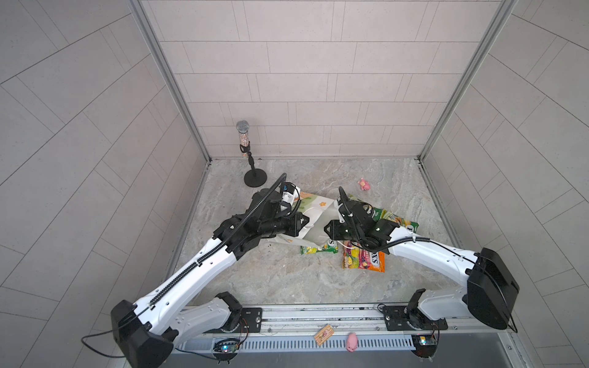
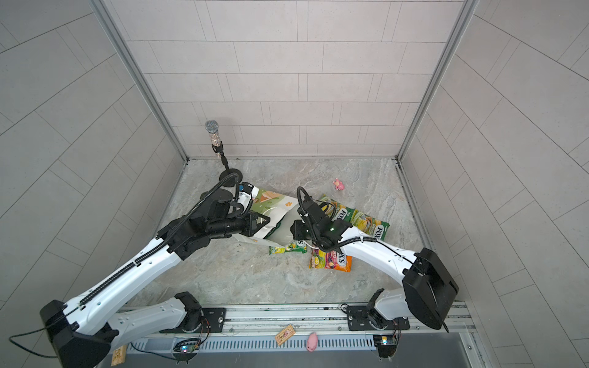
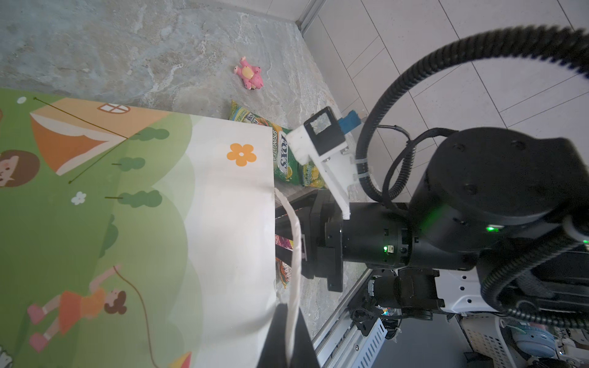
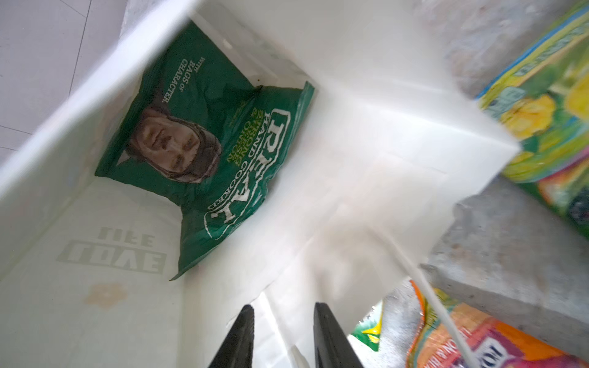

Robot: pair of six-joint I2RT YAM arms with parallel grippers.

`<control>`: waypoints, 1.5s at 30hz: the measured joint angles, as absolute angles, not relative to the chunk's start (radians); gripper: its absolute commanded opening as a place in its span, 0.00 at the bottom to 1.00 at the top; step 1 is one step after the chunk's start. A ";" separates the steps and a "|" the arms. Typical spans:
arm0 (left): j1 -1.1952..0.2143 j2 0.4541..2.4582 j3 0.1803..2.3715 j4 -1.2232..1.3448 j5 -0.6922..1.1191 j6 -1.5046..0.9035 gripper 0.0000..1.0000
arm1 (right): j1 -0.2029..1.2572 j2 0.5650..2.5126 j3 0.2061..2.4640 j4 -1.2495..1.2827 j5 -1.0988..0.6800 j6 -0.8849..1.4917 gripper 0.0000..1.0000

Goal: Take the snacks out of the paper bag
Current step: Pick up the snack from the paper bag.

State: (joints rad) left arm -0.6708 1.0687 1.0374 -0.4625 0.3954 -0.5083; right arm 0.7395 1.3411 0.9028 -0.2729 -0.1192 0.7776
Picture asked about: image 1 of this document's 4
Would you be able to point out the right green circuit board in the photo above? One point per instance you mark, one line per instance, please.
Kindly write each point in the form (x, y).
(425, 346)

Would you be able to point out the orange Fox's candy bag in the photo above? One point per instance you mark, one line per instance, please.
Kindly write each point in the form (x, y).
(357, 258)

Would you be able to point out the left green circuit board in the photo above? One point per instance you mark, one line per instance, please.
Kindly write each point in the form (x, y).
(227, 349)

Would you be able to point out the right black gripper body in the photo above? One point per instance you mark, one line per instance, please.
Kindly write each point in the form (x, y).
(342, 231)

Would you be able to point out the silver microphone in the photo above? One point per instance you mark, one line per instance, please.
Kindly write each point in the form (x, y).
(243, 129)

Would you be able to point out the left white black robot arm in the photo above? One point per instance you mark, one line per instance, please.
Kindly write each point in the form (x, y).
(148, 330)

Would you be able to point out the pink pig toy on rail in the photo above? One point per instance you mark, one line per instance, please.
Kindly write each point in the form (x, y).
(352, 342)

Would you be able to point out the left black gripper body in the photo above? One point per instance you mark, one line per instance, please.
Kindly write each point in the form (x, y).
(278, 224)

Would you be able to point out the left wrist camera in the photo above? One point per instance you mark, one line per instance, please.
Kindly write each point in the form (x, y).
(290, 194)

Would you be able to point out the green Fox's candy bag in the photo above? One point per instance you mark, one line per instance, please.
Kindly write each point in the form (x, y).
(306, 250)
(368, 208)
(379, 214)

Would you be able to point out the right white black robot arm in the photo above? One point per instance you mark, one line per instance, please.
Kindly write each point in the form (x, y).
(486, 290)

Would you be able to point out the green circuit board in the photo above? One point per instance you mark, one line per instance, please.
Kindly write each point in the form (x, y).
(227, 349)
(425, 346)

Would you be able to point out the wooden mousetrap on rail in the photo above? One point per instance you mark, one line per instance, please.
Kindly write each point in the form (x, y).
(323, 335)

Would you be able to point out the small pink toy on table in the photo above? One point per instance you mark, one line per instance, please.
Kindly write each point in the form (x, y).
(364, 185)

